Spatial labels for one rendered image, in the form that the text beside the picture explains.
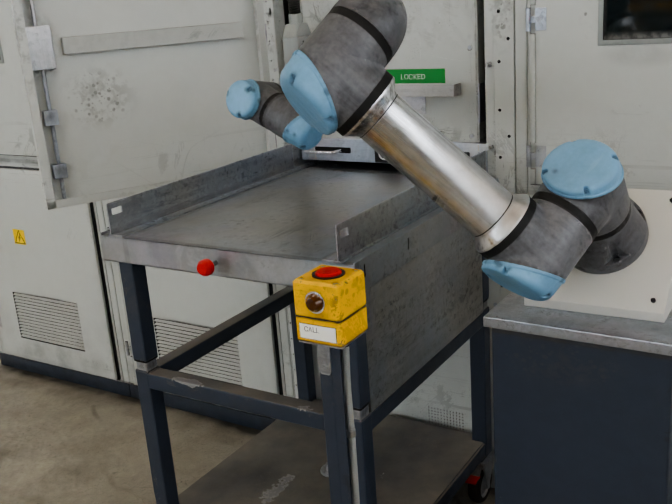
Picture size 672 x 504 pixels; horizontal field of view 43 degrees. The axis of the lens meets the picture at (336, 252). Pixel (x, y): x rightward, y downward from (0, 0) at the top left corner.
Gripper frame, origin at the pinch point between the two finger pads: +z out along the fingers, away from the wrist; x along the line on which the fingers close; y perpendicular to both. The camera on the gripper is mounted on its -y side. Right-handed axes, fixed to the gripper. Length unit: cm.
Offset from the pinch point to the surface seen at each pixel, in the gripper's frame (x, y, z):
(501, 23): 32.4, -15.9, 18.6
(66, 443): -103, 106, 8
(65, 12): -60, -20, -24
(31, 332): -153, 82, 36
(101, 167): -59, 17, -15
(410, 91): 8.5, -1.6, 21.6
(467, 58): 22.1, -9.1, 24.2
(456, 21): 19.7, -17.6, 22.7
